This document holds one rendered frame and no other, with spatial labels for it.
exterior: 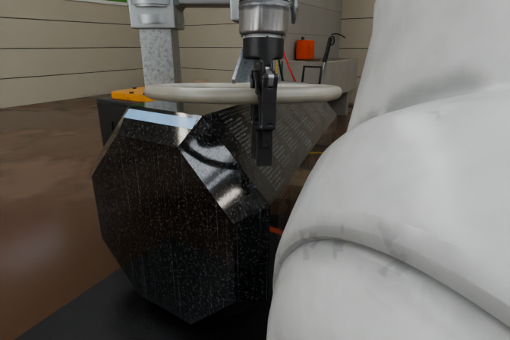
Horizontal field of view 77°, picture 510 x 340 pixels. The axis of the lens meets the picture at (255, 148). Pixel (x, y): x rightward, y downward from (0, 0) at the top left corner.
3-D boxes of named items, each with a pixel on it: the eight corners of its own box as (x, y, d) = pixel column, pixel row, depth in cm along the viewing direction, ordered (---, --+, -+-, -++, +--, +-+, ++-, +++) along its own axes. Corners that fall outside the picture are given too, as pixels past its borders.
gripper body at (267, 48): (290, 36, 55) (288, 90, 57) (277, 39, 63) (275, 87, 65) (247, 34, 54) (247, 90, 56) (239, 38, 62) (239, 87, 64)
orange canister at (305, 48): (291, 61, 444) (291, 36, 433) (306, 60, 483) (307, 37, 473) (306, 62, 432) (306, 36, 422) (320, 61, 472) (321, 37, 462)
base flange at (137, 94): (108, 98, 203) (107, 89, 201) (165, 89, 243) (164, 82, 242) (165, 105, 180) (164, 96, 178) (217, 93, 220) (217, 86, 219)
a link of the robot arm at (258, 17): (281, 9, 62) (281, 41, 64) (234, 6, 61) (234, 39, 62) (297, -1, 54) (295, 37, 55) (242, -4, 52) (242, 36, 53)
